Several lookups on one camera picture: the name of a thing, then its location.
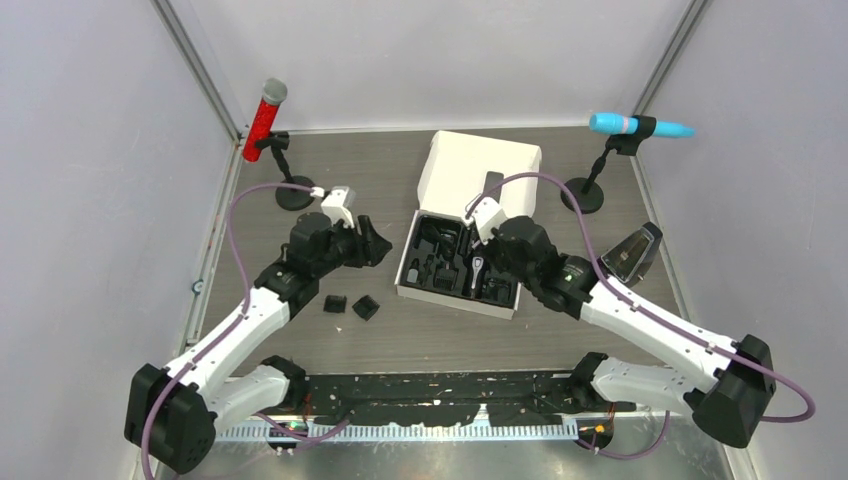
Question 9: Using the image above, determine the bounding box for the left black microphone stand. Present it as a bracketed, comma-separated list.
[254, 132, 315, 211]

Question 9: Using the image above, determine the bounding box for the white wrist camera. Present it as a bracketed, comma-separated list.
[310, 186, 355, 229]
[463, 197, 508, 245]

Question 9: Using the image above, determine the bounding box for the black microphone stand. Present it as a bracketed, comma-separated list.
[254, 132, 315, 211]
[560, 134, 650, 214]

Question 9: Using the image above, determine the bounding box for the black silver hair clipper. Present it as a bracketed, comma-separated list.
[469, 255, 485, 299]

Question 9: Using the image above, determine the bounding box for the black comb guard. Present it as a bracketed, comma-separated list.
[323, 295, 347, 314]
[433, 264, 459, 292]
[352, 295, 380, 321]

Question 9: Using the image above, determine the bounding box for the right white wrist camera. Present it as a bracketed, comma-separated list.
[463, 197, 508, 245]

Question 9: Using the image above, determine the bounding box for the right black microphone stand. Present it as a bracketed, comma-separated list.
[560, 134, 650, 214]

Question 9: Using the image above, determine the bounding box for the black clear-window charger stand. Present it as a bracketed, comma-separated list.
[599, 222, 663, 288]

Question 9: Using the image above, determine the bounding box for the red glitter microphone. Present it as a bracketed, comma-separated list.
[242, 77, 288, 163]

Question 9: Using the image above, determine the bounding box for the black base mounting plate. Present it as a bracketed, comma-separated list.
[262, 370, 636, 427]

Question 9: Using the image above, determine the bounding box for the blue microphone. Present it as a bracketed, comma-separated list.
[589, 112, 695, 138]

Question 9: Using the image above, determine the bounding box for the white hair clipper box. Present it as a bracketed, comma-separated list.
[394, 131, 542, 319]

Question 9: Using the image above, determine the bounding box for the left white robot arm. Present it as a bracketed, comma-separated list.
[124, 212, 392, 474]

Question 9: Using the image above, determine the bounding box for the black comb guard in tray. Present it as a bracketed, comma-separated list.
[433, 264, 459, 292]

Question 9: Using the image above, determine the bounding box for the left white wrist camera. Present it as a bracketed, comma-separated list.
[310, 186, 355, 229]

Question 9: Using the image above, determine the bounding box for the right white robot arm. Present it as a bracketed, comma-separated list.
[478, 216, 777, 448]

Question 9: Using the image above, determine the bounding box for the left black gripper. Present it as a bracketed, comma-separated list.
[313, 215, 391, 279]

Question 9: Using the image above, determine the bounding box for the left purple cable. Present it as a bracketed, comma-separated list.
[140, 183, 356, 480]

